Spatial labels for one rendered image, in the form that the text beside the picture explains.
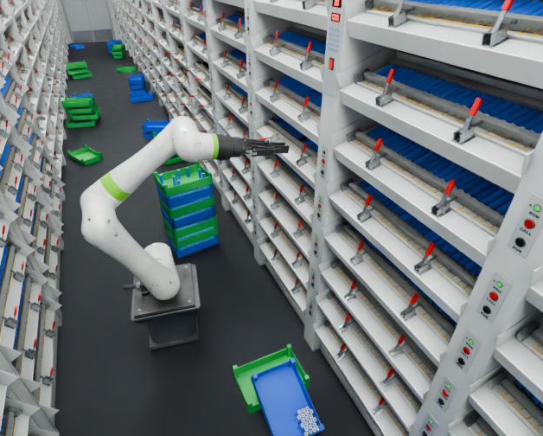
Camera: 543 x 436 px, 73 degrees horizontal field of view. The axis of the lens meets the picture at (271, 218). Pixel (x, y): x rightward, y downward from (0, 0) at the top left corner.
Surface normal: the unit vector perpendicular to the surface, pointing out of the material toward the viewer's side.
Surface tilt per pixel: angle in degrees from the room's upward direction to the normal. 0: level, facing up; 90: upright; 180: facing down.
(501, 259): 90
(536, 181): 90
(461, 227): 19
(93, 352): 0
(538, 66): 109
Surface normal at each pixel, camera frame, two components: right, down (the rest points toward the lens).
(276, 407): 0.14, -0.59
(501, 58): -0.86, 0.49
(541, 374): -0.29, -0.70
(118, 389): 0.00, -0.82
